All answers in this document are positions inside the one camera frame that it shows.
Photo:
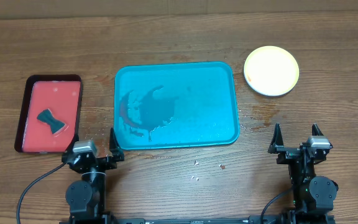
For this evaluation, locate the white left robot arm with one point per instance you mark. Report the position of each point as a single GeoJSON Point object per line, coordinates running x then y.
{"type": "Point", "coordinates": [87, 196]}

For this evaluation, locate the green and orange sponge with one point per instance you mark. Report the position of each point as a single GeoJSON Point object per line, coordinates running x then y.
{"type": "Point", "coordinates": [47, 117]}

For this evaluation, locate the blue plastic tray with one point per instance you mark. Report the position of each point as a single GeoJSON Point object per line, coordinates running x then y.
{"type": "Point", "coordinates": [175, 105]}

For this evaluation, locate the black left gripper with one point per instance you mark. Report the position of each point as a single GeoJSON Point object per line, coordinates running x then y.
{"type": "Point", "coordinates": [110, 162]}

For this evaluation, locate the red water tray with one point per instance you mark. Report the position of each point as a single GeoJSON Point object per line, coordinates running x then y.
{"type": "Point", "coordinates": [62, 95]}

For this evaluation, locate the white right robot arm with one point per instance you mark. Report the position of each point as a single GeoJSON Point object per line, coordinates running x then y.
{"type": "Point", "coordinates": [313, 196]}

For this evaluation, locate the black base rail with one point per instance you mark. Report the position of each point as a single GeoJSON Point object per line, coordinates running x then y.
{"type": "Point", "coordinates": [253, 219]}

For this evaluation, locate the yellow-green plate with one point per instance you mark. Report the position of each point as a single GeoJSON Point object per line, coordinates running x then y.
{"type": "Point", "coordinates": [271, 71]}

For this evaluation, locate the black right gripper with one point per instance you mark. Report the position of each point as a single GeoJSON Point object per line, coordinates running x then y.
{"type": "Point", "coordinates": [286, 154]}

